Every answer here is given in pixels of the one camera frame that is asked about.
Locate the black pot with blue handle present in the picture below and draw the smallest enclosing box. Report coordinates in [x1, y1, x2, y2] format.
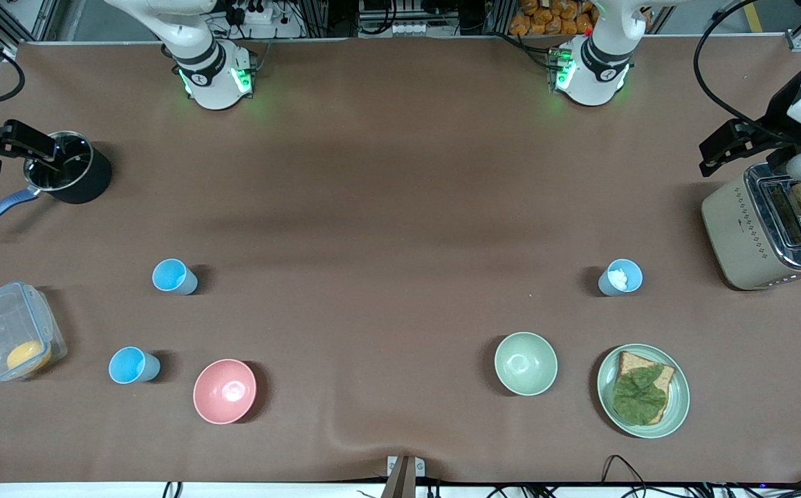
[0, 130, 113, 238]

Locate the beige and chrome toaster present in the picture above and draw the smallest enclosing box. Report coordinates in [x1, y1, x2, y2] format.
[701, 163, 801, 291]

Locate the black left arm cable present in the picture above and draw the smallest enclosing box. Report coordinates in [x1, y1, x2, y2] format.
[693, 0, 799, 142]

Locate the white power strip with plugs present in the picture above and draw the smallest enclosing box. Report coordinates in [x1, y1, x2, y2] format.
[230, 0, 285, 26]

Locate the pale green plate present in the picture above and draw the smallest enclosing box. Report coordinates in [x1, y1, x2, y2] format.
[596, 343, 690, 439]

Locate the brown bread slice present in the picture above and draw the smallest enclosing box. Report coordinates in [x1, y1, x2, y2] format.
[615, 351, 676, 425]

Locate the pink bowl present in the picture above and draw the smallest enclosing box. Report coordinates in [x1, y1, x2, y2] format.
[193, 358, 257, 425]

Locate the yellow round food piece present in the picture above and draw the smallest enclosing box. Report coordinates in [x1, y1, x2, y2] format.
[6, 340, 53, 374]

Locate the black looped floor cable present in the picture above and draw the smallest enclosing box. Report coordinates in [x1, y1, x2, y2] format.
[601, 454, 654, 498]

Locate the blue cup with white paper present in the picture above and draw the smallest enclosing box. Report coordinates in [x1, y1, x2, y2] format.
[598, 259, 644, 297]

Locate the metal table edge bracket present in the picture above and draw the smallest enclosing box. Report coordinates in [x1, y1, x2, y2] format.
[386, 454, 426, 498]

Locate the green lettuce leaf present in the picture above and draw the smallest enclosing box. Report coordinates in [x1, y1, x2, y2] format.
[612, 365, 668, 425]

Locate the pale green bowl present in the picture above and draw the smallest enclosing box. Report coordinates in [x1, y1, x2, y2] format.
[494, 332, 558, 397]

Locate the bag of orange snacks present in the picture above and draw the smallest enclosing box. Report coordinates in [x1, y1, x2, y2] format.
[509, 0, 595, 36]

